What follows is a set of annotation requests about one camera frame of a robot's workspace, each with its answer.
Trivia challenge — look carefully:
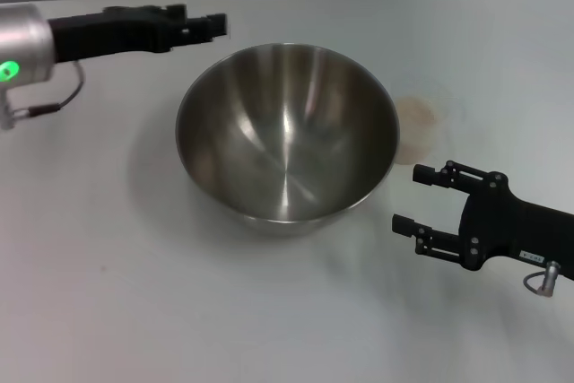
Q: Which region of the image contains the right arm cable with connector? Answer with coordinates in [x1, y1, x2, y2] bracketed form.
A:
[522, 260, 562, 298]

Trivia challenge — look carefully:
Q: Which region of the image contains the arm cable with connector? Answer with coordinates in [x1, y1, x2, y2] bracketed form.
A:
[0, 61, 86, 132]
[522, 260, 562, 298]

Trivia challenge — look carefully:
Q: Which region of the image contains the stainless steel mixing bowl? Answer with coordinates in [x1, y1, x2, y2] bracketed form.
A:
[174, 42, 401, 237]

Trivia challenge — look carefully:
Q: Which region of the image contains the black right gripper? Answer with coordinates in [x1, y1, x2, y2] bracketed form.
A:
[391, 159, 574, 282]

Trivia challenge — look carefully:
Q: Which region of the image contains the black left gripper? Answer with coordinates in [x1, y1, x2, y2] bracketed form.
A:
[47, 4, 230, 64]

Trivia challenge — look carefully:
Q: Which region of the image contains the clear plastic measuring cup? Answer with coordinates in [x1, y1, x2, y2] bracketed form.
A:
[393, 86, 468, 165]

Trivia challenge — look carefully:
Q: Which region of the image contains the left arm cable with connector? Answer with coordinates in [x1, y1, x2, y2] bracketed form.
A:
[0, 61, 86, 132]

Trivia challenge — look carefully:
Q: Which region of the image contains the white rice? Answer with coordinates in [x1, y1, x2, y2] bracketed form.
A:
[395, 96, 439, 164]

